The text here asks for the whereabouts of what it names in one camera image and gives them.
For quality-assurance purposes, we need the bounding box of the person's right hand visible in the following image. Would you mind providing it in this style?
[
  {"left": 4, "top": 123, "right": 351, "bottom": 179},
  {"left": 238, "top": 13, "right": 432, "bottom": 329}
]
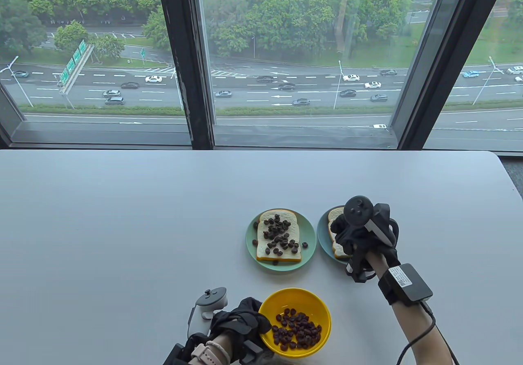
[{"left": 330, "top": 212, "right": 399, "bottom": 284}]

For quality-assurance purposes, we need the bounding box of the person's left hand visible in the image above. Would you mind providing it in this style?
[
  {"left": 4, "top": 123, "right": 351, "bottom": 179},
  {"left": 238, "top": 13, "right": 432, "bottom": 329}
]
[{"left": 210, "top": 298, "right": 272, "bottom": 353}]

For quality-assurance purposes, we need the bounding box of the white toast slice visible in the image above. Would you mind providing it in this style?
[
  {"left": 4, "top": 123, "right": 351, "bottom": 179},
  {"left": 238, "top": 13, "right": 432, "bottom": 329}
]
[
  {"left": 256, "top": 209, "right": 302, "bottom": 263},
  {"left": 328, "top": 207, "right": 354, "bottom": 259}
]

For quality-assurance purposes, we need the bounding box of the yellow bowl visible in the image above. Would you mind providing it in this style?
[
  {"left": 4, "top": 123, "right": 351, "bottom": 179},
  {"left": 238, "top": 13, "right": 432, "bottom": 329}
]
[{"left": 258, "top": 287, "right": 332, "bottom": 358}]

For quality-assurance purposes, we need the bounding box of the pile of dark cranberries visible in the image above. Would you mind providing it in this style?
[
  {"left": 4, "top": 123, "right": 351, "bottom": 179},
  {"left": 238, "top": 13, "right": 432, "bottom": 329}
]
[{"left": 272, "top": 308, "right": 322, "bottom": 351}]

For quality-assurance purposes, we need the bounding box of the person's left forearm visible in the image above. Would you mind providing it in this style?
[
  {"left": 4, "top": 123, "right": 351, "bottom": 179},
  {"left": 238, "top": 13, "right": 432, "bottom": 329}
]
[{"left": 210, "top": 332, "right": 235, "bottom": 365}]

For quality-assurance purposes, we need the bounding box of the person's right forearm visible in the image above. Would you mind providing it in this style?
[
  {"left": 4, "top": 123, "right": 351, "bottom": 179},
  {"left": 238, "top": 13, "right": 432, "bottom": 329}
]
[{"left": 366, "top": 247, "right": 456, "bottom": 365}]

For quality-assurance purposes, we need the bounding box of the grey tracking controller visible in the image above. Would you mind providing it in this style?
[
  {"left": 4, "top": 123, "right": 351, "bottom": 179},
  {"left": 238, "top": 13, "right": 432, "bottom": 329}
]
[
  {"left": 343, "top": 195, "right": 400, "bottom": 247},
  {"left": 187, "top": 287, "right": 228, "bottom": 341}
]

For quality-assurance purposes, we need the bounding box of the black wrist sensor box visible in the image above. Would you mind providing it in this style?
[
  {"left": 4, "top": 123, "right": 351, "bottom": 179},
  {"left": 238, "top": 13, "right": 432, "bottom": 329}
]
[
  {"left": 378, "top": 263, "right": 434, "bottom": 306},
  {"left": 163, "top": 344, "right": 192, "bottom": 365}
]

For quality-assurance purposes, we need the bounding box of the green plate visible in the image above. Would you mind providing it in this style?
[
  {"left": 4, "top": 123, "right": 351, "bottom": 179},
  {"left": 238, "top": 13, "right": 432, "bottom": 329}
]
[{"left": 246, "top": 210, "right": 317, "bottom": 272}]

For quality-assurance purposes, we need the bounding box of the green road sign gantry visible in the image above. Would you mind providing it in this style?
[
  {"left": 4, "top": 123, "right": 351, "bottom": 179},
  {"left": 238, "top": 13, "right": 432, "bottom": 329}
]
[{"left": 59, "top": 40, "right": 95, "bottom": 96}]

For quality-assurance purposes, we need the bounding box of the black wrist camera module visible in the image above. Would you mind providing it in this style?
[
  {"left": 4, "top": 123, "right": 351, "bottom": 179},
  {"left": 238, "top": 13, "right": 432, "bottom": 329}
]
[{"left": 241, "top": 341, "right": 270, "bottom": 365}]

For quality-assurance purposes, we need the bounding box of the beige strap wristwatch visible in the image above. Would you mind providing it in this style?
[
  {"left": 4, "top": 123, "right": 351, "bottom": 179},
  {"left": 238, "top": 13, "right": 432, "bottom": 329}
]
[{"left": 191, "top": 341, "right": 230, "bottom": 365}]

